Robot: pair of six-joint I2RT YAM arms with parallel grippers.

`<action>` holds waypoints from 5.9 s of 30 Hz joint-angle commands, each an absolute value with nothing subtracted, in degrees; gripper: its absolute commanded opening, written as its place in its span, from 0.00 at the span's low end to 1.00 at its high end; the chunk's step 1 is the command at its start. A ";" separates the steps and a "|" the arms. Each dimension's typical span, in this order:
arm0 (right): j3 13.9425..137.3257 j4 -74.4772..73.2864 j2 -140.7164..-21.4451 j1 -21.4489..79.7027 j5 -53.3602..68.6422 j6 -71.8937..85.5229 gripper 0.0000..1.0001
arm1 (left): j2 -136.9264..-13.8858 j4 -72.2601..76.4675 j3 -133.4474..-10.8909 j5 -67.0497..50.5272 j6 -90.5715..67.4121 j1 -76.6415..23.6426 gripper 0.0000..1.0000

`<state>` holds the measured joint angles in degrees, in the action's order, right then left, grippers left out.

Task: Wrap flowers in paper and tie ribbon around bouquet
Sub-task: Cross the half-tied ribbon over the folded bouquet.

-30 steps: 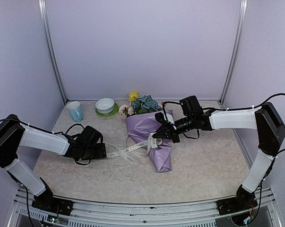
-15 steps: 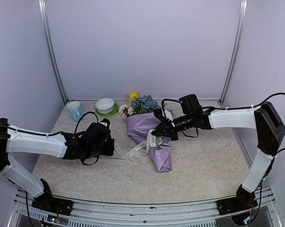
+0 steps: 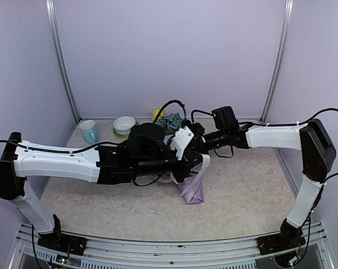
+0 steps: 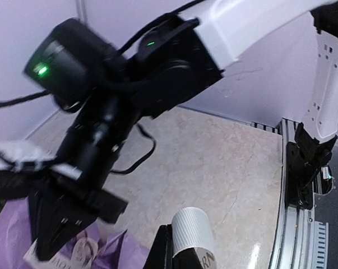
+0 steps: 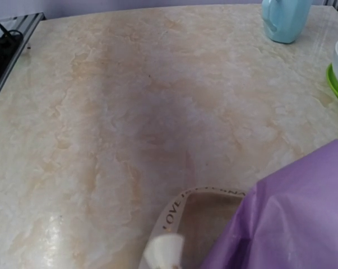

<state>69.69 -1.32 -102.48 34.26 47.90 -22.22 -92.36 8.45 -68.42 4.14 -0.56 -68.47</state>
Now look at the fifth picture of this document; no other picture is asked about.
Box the cream printed ribbon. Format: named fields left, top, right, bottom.
left=138, top=187, right=246, bottom=269

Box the purple wrapping paper sheet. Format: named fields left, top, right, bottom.
left=202, top=140, right=338, bottom=268

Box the green plate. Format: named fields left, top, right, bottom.
left=326, top=63, right=338, bottom=98

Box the aluminium front rail frame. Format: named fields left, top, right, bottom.
left=0, top=12, right=45, bottom=92

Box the light blue mug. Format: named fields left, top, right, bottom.
left=262, top=0, right=312, bottom=44

